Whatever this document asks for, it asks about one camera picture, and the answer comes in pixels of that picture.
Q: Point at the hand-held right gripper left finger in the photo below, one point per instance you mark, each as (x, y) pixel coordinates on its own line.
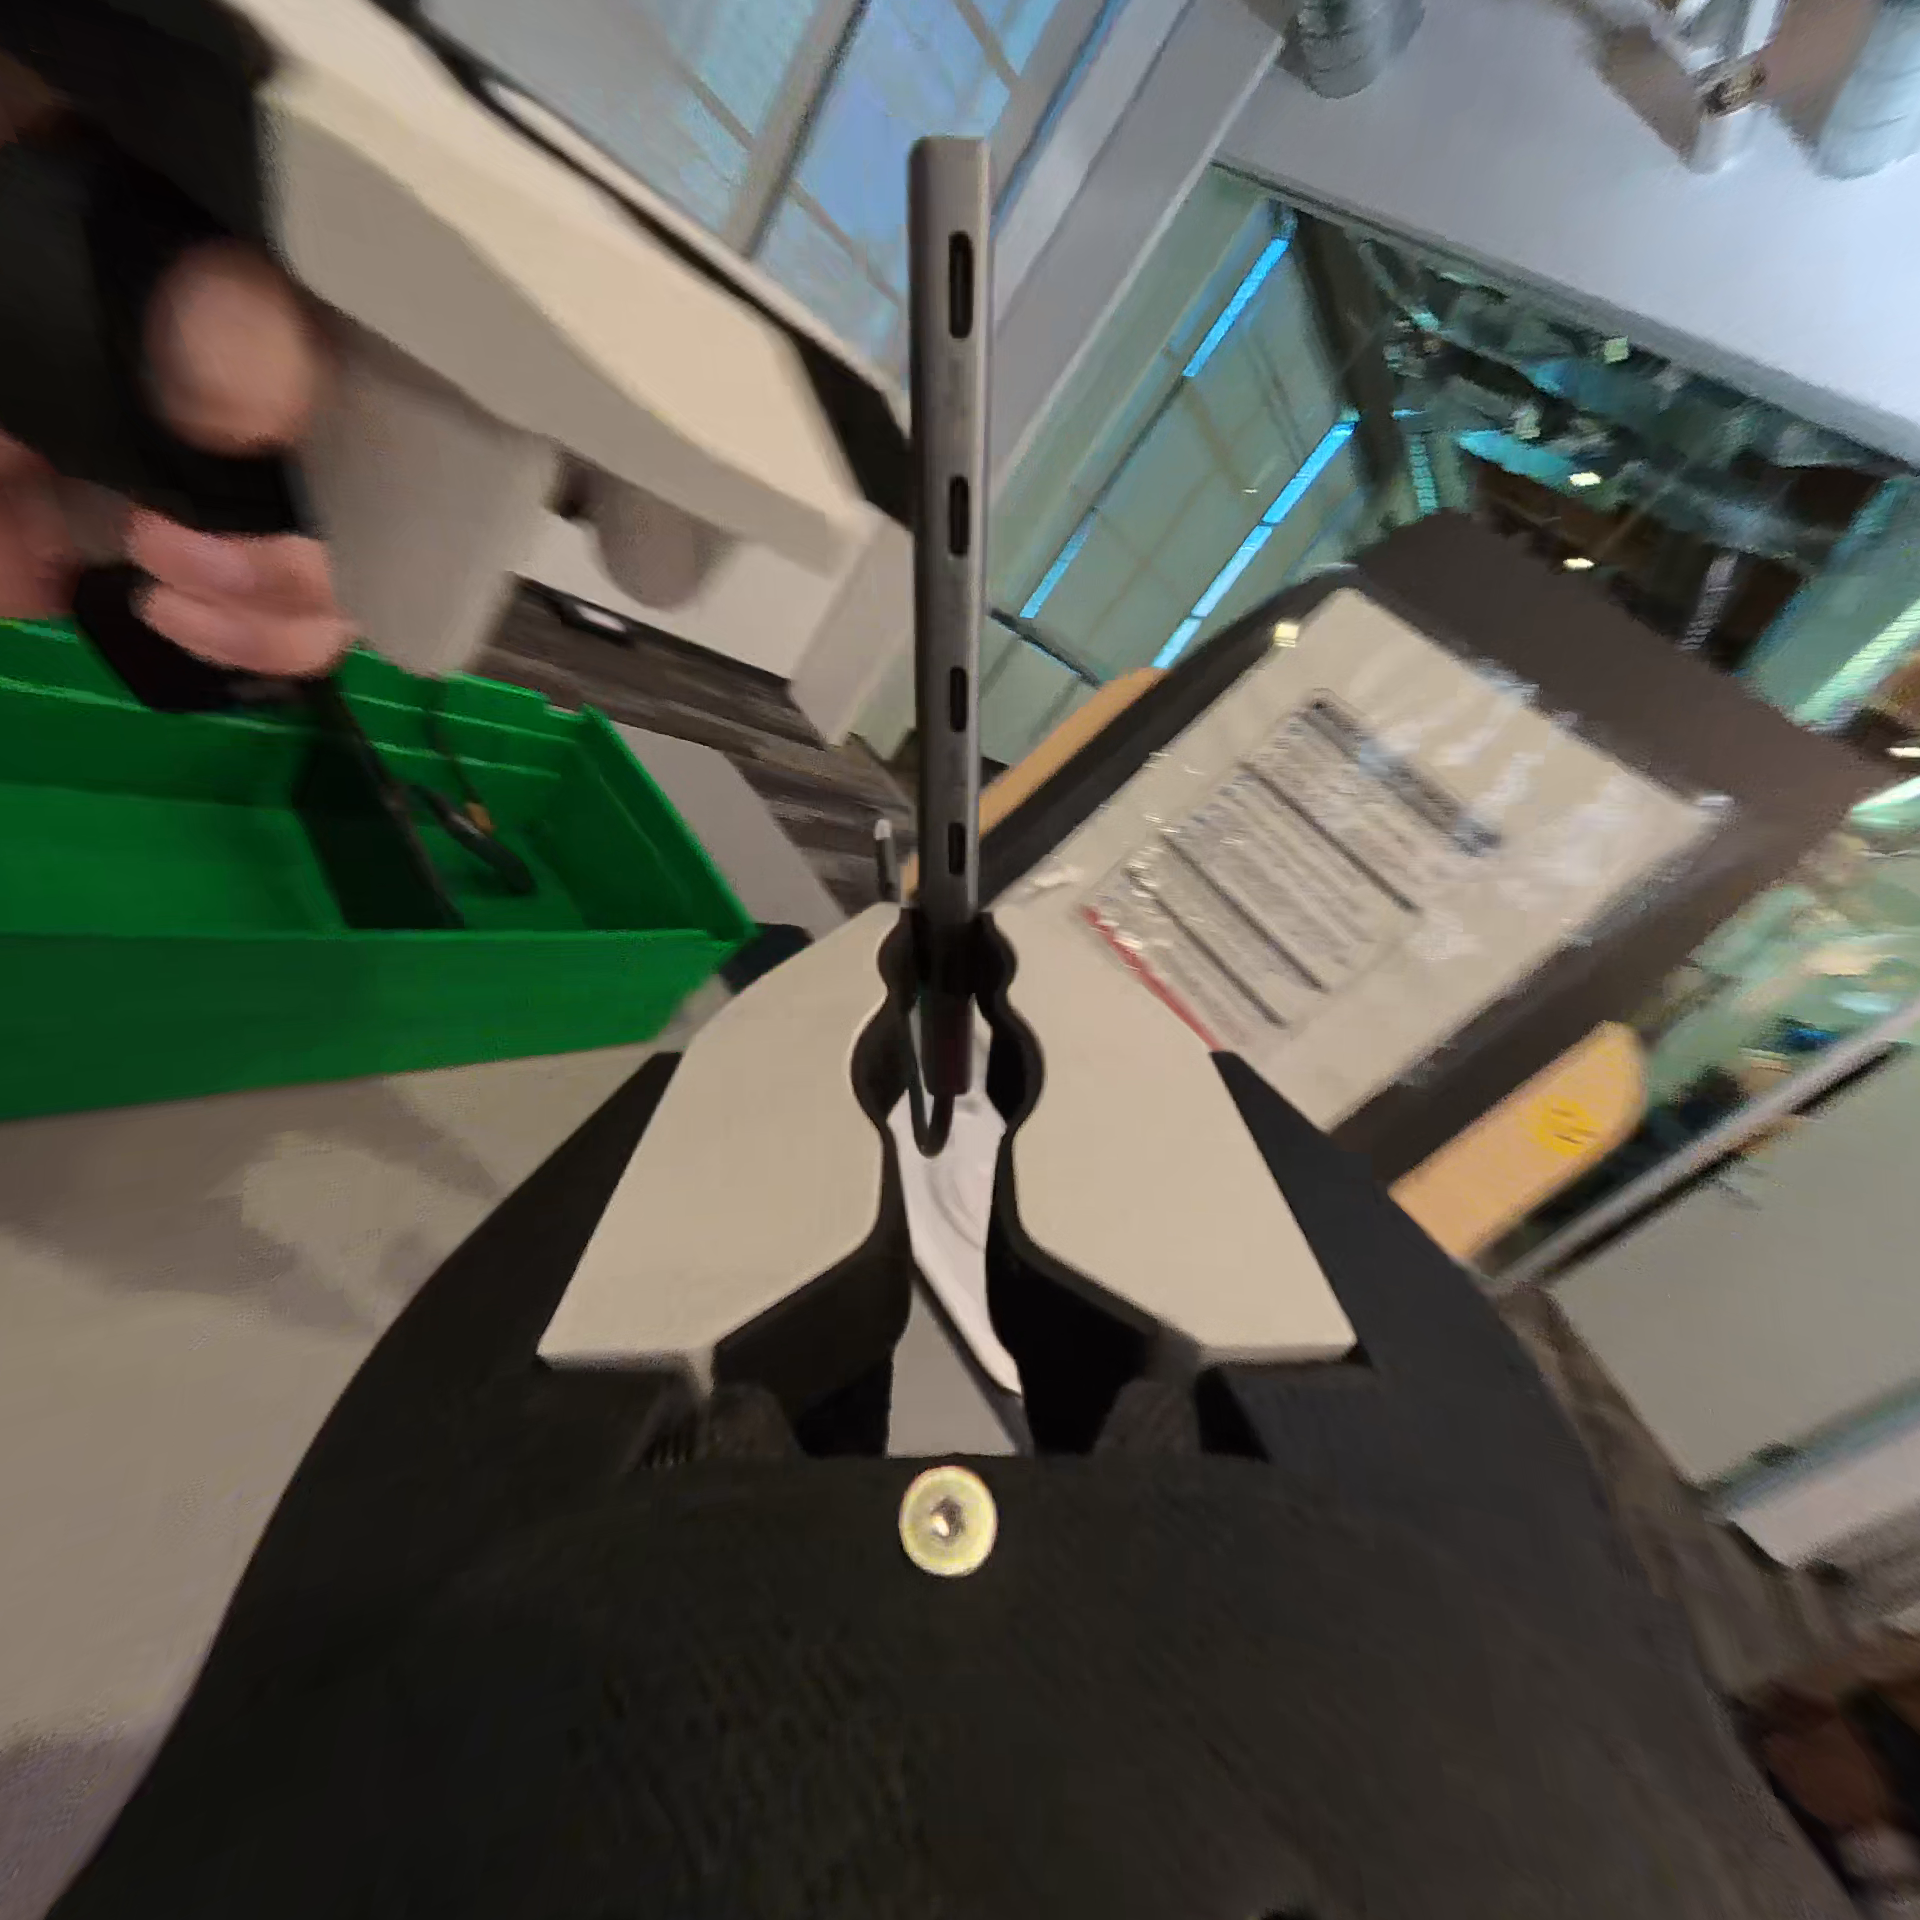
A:
(721, 1185)

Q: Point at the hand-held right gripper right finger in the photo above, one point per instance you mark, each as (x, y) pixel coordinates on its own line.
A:
(1171, 1200)

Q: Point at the green plastic bin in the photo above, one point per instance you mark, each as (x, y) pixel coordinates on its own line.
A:
(180, 991)

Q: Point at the grey usb hub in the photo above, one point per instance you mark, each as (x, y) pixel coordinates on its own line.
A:
(951, 600)

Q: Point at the person's left hand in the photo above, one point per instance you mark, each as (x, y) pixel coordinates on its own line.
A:
(240, 600)

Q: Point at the black zip tie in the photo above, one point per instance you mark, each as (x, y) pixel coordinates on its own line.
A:
(392, 818)

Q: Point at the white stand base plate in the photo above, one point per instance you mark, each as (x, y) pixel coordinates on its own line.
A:
(944, 1215)

